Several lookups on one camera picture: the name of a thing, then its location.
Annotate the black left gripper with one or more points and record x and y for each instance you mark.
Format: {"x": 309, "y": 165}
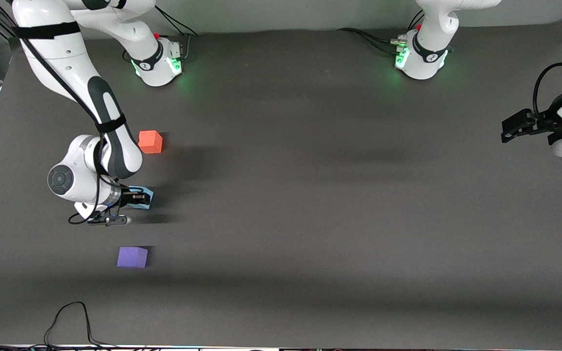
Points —
{"x": 546, "y": 122}

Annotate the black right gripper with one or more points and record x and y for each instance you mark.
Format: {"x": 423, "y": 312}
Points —
{"x": 127, "y": 198}

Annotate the light blue foam block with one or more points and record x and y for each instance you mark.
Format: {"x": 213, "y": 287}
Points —
{"x": 147, "y": 206}

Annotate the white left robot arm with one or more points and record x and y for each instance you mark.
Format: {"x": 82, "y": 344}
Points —
{"x": 432, "y": 29}

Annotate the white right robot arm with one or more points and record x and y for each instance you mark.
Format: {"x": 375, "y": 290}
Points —
{"x": 66, "y": 63}

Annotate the orange foam block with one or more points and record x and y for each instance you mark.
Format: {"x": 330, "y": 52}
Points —
{"x": 150, "y": 142}

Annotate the purple foam block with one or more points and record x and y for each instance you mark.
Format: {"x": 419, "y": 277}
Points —
{"x": 132, "y": 257}

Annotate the dark grey table mat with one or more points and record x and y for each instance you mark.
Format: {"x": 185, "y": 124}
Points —
{"x": 300, "y": 243}

